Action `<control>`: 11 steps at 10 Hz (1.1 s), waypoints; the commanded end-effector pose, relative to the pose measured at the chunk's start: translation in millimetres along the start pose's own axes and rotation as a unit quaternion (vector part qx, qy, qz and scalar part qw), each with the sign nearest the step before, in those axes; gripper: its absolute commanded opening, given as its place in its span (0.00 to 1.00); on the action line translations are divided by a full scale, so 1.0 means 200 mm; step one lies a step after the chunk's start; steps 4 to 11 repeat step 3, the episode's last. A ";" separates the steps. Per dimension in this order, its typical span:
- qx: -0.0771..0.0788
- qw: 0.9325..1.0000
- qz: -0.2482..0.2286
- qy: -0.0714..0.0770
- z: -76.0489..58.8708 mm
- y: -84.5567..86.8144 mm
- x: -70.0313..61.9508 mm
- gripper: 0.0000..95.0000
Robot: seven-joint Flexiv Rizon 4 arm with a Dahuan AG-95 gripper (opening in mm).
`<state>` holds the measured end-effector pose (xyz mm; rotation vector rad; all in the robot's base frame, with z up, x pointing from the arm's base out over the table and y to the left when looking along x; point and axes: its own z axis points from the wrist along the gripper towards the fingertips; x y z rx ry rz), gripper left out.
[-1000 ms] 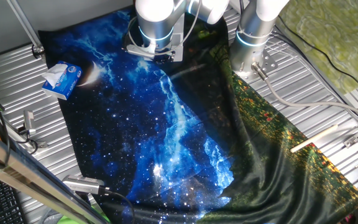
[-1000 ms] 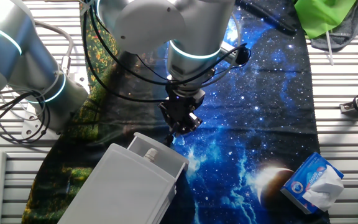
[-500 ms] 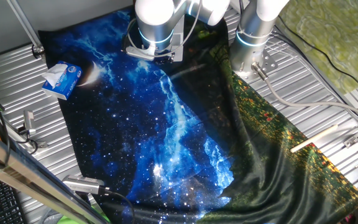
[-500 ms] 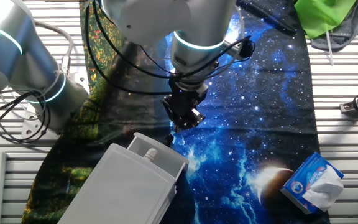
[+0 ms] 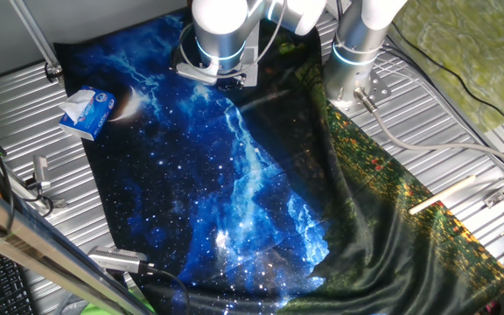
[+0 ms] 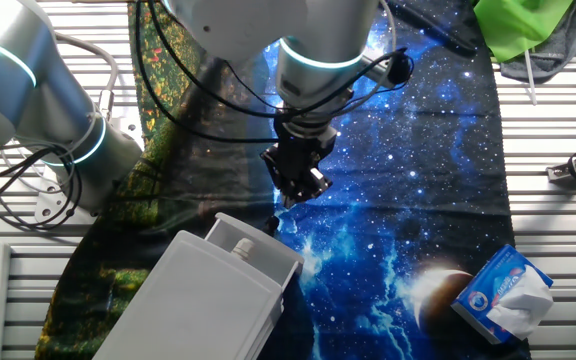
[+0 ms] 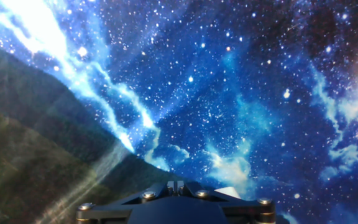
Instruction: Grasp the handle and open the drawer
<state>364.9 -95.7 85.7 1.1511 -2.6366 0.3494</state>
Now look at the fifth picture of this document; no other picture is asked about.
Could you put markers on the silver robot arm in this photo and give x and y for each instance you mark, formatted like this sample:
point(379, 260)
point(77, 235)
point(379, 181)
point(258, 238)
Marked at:
point(221, 26)

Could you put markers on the blue tissue box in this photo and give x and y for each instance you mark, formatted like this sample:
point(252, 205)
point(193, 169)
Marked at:
point(99, 118)

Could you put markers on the white tissue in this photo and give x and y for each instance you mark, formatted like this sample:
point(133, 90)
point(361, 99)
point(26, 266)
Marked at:
point(77, 105)

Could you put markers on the yellow green patterned carpet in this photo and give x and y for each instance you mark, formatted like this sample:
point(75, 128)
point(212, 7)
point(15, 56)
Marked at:
point(475, 52)

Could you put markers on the galaxy and forest print cloth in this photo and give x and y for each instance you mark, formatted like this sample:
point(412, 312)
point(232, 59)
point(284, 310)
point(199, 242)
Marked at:
point(191, 175)

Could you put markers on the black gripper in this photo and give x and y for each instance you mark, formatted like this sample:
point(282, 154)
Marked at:
point(231, 83)

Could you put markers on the aluminium frame beam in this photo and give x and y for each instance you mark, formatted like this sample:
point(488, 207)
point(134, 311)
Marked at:
point(37, 245)

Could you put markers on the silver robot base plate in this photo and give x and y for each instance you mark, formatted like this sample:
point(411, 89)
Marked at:
point(379, 89)

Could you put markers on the silver depth camera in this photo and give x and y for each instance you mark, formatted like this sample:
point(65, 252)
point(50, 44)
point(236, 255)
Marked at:
point(41, 168)
point(116, 259)

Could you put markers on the grey cloth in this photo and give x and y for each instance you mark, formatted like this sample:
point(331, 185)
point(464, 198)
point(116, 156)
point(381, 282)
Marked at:
point(70, 305)

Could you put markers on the cream wooden stick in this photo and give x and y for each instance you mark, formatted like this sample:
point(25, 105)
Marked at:
point(442, 194)

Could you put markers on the green cloth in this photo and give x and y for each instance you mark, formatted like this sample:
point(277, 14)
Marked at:
point(99, 310)

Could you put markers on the grey metal pole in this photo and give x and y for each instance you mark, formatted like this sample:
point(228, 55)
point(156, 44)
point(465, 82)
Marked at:
point(33, 30)

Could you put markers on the metal camera stand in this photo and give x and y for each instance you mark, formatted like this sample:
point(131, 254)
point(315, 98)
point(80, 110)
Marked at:
point(59, 203)

